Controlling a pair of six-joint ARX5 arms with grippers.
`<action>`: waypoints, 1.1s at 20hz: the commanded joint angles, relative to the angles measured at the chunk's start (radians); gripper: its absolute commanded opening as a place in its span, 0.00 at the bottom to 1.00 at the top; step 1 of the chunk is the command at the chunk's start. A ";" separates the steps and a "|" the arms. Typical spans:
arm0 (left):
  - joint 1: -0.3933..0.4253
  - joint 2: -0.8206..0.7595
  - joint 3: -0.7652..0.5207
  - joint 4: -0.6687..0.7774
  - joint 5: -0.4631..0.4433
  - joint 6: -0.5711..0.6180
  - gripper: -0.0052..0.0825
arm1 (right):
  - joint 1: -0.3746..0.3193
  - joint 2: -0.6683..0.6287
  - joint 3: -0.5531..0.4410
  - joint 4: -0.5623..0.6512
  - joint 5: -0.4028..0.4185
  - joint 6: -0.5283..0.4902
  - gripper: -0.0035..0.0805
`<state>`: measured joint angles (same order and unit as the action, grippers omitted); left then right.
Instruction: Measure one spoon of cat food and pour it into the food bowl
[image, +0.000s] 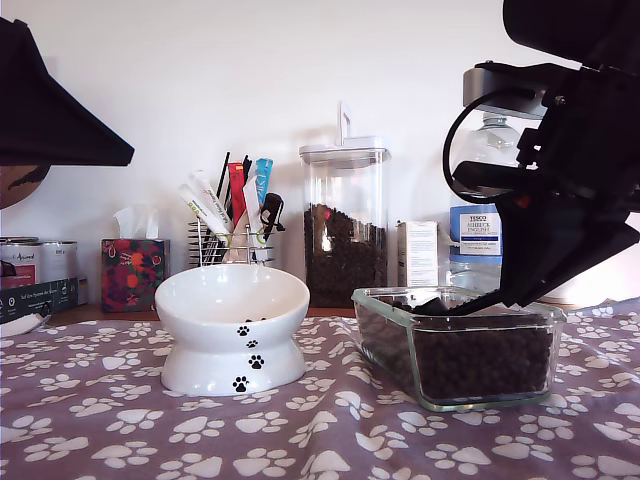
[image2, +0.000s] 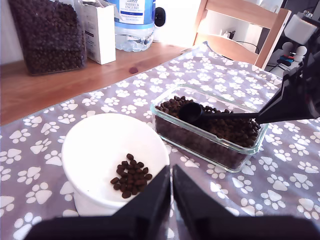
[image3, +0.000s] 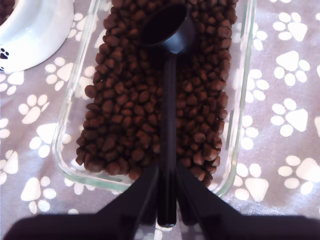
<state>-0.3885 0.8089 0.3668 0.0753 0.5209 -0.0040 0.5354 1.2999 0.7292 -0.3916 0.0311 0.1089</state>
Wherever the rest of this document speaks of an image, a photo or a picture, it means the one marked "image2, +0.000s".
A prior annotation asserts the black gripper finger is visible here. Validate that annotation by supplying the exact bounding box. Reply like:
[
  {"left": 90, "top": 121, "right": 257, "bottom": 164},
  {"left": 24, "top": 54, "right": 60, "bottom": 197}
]
[
  {"left": 257, "top": 74, "right": 305, "bottom": 122},
  {"left": 259, "top": 99, "right": 320, "bottom": 125},
  {"left": 172, "top": 163, "right": 234, "bottom": 220},
  {"left": 112, "top": 164, "right": 172, "bottom": 219}
]

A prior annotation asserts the small brown kibble heap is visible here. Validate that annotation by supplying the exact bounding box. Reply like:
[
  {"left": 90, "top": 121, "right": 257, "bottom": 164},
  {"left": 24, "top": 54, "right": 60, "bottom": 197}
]
[{"left": 110, "top": 153, "right": 153, "bottom": 200}]

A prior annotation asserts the black plastic measuring scoop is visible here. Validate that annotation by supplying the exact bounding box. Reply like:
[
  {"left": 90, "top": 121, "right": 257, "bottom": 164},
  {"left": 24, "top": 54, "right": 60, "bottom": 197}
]
[{"left": 177, "top": 101, "right": 261, "bottom": 124}]

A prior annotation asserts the white ceramic paw-print cat bowl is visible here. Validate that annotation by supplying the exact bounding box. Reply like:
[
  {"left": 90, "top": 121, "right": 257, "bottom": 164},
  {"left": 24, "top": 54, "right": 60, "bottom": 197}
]
[{"left": 61, "top": 112, "right": 171, "bottom": 217}]

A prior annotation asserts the white figurine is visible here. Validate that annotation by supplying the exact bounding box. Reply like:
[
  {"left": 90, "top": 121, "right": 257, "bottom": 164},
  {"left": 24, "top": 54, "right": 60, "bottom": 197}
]
[{"left": 281, "top": 41, "right": 308, "bottom": 62}]

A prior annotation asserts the rectangular clear glass container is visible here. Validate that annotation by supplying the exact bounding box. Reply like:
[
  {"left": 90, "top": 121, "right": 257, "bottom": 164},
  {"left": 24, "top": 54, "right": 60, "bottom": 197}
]
[{"left": 149, "top": 83, "right": 270, "bottom": 174}]

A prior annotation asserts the large brown kibble mass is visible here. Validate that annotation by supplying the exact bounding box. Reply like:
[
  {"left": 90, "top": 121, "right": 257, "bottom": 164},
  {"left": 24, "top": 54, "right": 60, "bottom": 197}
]
[{"left": 154, "top": 95, "right": 262, "bottom": 170}]

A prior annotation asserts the grey paw-print cloth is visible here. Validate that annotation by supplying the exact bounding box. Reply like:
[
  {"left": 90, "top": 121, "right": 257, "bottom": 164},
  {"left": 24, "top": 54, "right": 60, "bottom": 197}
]
[{"left": 0, "top": 41, "right": 320, "bottom": 240}]

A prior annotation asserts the wooden chair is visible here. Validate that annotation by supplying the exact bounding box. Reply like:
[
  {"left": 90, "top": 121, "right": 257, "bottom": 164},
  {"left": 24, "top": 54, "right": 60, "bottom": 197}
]
[{"left": 192, "top": 0, "right": 293, "bottom": 71}]

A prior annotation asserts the large blue-label water bottle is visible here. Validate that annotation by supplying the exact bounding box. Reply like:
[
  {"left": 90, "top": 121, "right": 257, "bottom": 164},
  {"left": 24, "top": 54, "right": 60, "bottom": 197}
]
[{"left": 107, "top": 0, "right": 156, "bottom": 53}]

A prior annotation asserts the white cardboard carton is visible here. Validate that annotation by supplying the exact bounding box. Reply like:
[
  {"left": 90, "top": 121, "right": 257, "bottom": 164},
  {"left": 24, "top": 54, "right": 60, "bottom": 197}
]
[{"left": 81, "top": 0, "right": 117, "bottom": 65}]

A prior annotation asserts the tall clear kibble canister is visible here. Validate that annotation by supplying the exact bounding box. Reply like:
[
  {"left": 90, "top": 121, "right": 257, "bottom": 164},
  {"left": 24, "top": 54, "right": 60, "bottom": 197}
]
[{"left": 7, "top": 0, "right": 88, "bottom": 76}]

